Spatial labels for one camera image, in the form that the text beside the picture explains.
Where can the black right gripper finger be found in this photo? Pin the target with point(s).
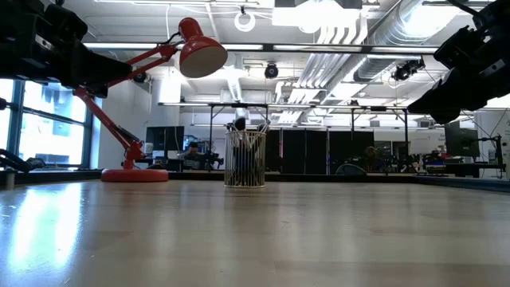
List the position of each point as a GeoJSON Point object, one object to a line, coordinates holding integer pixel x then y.
{"type": "Point", "coordinates": [450, 95]}
{"type": "Point", "coordinates": [446, 117]}

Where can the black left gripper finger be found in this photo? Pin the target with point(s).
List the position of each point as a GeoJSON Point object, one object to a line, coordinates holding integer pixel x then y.
{"type": "Point", "coordinates": [97, 91]}
{"type": "Point", "coordinates": [99, 69]}

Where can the black monitor on arm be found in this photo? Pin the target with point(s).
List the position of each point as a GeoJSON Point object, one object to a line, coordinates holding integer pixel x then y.
{"type": "Point", "coordinates": [462, 139]}

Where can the long ceiling light strip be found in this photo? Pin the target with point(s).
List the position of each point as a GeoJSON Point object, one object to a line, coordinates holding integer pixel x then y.
{"type": "Point", "coordinates": [119, 45]}

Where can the black ceiling spotlight cluster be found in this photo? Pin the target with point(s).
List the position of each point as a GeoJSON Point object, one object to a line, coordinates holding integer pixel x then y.
{"type": "Point", "coordinates": [404, 71]}

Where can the dark background desk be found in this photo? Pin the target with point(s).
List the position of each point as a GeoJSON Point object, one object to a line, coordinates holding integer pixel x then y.
{"type": "Point", "coordinates": [458, 169]}

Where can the large framed window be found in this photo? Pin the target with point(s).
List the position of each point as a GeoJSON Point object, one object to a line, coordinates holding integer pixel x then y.
{"type": "Point", "coordinates": [52, 139]}

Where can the black computer monitor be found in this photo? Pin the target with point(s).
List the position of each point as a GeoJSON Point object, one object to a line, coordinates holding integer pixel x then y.
{"type": "Point", "coordinates": [164, 138]}

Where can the person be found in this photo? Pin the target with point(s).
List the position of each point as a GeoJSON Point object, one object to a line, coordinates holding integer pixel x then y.
{"type": "Point", "coordinates": [194, 146]}
{"type": "Point", "coordinates": [371, 153]}

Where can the red desk lamp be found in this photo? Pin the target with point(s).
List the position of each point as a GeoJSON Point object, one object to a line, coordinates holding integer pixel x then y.
{"type": "Point", "coordinates": [133, 175]}

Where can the cluttered background desk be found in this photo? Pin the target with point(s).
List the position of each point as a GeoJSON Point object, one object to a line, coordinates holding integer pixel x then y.
{"type": "Point", "coordinates": [175, 163]}

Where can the dark office chair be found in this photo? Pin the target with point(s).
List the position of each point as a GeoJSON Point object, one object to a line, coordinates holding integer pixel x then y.
{"type": "Point", "coordinates": [350, 170]}

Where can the white ceiling pipes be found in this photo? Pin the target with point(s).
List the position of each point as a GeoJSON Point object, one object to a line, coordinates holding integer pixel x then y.
{"type": "Point", "coordinates": [338, 40]}

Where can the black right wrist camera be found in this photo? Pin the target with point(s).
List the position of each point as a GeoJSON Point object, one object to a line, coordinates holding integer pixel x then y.
{"type": "Point", "coordinates": [458, 48]}

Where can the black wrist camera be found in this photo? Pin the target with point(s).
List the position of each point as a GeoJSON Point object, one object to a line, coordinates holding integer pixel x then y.
{"type": "Point", "coordinates": [65, 24]}
{"type": "Point", "coordinates": [458, 48]}

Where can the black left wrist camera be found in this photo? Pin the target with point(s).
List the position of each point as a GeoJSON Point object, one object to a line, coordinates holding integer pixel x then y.
{"type": "Point", "coordinates": [65, 24]}

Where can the silver ventilation duct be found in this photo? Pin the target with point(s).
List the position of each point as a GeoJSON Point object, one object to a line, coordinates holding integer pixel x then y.
{"type": "Point", "coordinates": [394, 36]}

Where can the black aluminium table frame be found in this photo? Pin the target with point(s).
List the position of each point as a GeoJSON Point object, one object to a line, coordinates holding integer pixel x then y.
{"type": "Point", "coordinates": [60, 174]}

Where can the grey background metal frame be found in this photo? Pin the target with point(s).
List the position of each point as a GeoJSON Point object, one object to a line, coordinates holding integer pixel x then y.
{"type": "Point", "coordinates": [211, 131]}

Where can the small grey post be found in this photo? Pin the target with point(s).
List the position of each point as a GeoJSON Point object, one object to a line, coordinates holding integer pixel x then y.
{"type": "Point", "coordinates": [9, 180]}

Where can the black partition wall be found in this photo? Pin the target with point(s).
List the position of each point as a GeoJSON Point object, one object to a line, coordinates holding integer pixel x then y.
{"type": "Point", "coordinates": [303, 151]}

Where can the black ceiling camera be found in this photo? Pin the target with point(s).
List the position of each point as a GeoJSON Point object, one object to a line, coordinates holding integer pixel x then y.
{"type": "Point", "coordinates": [271, 71]}

